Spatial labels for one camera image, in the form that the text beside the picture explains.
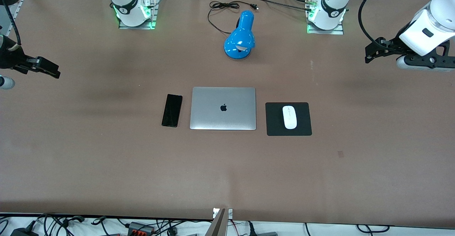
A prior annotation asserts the white computer mouse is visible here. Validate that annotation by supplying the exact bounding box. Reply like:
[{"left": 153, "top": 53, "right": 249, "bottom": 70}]
[{"left": 282, "top": 105, "right": 298, "bottom": 129}]

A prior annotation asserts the black smartphone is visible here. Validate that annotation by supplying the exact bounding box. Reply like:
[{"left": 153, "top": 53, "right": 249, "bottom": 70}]
[{"left": 161, "top": 94, "right": 183, "bottom": 128}]

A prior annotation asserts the black mouse pad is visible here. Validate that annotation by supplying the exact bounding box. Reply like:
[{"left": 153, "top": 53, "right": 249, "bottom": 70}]
[{"left": 266, "top": 102, "right": 312, "bottom": 136}]

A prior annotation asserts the blue desk lamp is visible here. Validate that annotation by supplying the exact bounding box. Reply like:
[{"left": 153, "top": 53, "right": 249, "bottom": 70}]
[{"left": 224, "top": 10, "right": 256, "bottom": 60}]

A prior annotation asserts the silver closed laptop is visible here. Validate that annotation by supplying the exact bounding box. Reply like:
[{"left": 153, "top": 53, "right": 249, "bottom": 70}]
[{"left": 189, "top": 87, "right": 257, "bottom": 131}]

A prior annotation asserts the black power adapter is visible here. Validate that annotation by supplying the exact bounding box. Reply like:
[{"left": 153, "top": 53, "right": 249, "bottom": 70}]
[{"left": 10, "top": 227, "right": 35, "bottom": 236}]

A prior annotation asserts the black red connector block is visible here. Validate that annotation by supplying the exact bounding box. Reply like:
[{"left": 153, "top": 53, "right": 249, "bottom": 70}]
[{"left": 127, "top": 222, "right": 155, "bottom": 236}]

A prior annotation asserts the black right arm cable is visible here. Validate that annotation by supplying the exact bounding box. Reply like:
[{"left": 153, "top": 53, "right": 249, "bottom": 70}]
[{"left": 0, "top": 0, "right": 22, "bottom": 46}]

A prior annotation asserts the black thick table cable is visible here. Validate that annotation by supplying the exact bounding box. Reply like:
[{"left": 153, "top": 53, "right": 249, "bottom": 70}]
[{"left": 224, "top": 0, "right": 313, "bottom": 12}]

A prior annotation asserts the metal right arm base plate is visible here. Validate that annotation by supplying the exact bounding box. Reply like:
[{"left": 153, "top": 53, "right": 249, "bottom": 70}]
[{"left": 118, "top": 0, "right": 159, "bottom": 30}]

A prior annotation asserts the black lamp power cable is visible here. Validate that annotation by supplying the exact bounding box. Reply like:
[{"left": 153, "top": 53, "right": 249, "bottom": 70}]
[{"left": 207, "top": 1, "right": 259, "bottom": 36}]

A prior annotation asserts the grey camera stand post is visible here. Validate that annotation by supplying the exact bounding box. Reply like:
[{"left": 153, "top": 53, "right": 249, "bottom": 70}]
[{"left": 204, "top": 208, "right": 233, "bottom": 236}]

